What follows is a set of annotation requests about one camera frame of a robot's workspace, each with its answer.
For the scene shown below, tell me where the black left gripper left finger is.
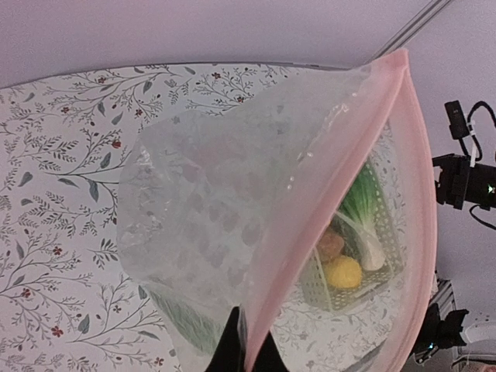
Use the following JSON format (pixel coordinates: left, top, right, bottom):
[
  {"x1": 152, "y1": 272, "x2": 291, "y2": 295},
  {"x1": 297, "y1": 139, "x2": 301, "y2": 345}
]
[{"x1": 207, "y1": 306, "x2": 245, "y2": 372}]

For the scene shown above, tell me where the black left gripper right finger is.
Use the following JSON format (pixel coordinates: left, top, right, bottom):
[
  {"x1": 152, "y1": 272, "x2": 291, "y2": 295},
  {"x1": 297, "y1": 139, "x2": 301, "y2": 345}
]
[{"x1": 253, "y1": 332, "x2": 289, "y2": 372}]

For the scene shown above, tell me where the green toy cucumber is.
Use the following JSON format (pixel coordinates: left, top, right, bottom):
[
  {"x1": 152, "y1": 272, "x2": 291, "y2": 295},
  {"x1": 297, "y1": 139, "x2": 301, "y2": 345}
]
[{"x1": 149, "y1": 291, "x2": 224, "y2": 355}]

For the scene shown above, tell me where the clear pink zip top bag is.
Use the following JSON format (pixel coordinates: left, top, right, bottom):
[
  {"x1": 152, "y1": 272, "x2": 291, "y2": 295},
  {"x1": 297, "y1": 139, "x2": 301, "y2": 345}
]
[{"x1": 117, "y1": 50, "x2": 437, "y2": 371}]

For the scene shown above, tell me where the green white toy bok choy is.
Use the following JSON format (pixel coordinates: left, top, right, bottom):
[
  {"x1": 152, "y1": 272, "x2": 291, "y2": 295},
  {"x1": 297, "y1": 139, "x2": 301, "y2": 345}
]
[{"x1": 339, "y1": 163, "x2": 386, "y2": 272}]

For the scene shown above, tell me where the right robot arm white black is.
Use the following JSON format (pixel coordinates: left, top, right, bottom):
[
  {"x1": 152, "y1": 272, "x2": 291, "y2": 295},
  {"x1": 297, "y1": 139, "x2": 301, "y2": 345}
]
[{"x1": 411, "y1": 101, "x2": 495, "y2": 365}]

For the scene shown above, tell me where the beige perforated plastic basket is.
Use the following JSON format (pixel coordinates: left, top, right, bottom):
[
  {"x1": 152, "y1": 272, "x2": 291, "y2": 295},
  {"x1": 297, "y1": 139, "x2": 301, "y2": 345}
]
[{"x1": 300, "y1": 158, "x2": 404, "y2": 313}]

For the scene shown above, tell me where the yellow toy lemon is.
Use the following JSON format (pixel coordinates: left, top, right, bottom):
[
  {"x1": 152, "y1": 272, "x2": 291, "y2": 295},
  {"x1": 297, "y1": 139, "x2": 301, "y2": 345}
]
[{"x1": 323, "y1": 255, "x2": 363, "y2": 289}]

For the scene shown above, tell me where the brown toy potato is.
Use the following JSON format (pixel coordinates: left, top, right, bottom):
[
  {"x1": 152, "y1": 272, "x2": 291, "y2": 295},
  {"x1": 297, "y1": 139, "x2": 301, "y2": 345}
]
[{"x1": 316, "y1": 229, "x2": 345, "y2": 264}]

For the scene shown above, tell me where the floral patterned table mat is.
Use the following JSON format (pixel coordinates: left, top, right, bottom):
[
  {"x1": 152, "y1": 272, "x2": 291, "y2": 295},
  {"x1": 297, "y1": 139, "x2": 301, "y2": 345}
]
[{"x1": 0, "y1": 62, "x2": 400, "y2": 372}]

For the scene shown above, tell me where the right aluminium frame post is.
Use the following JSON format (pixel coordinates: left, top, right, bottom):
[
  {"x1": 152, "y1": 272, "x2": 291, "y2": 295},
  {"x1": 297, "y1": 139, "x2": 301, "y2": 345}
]
[{"x1": 367, "y1": 0, "x2": 453, "y2": 62}]

